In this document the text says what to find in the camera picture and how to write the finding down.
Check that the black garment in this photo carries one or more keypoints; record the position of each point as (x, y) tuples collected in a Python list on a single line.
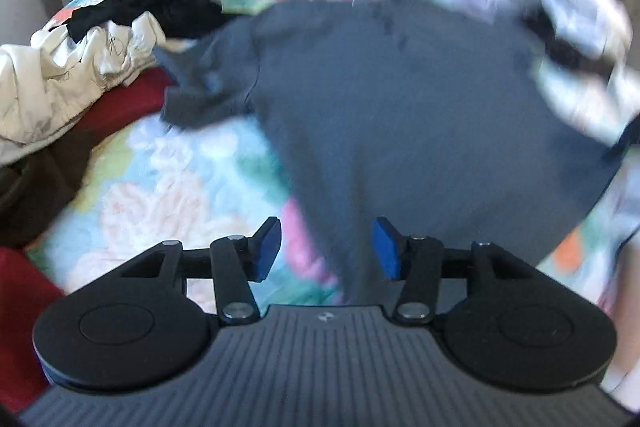
[(175, 2)]

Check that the brown garment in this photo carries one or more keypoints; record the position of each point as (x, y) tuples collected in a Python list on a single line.
[(35, 197)]

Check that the red cloth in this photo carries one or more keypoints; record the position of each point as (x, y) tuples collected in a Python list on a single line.
[(125, 102)]

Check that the floral quilt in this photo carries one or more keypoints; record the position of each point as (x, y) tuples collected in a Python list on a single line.
[(165, 187)]

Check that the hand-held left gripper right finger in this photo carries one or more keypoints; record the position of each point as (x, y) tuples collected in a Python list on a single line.
[(386, 252)]

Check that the cream white garment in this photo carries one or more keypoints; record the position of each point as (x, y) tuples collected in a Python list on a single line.
[(50, 77)]

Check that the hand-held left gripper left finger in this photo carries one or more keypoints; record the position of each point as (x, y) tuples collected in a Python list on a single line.
[(267, 252)]

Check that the grey shirt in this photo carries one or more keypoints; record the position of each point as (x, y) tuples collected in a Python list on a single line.
[(400, 107)]

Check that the red knit sweater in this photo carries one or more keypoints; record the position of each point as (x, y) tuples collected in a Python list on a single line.
[(25, 317)]

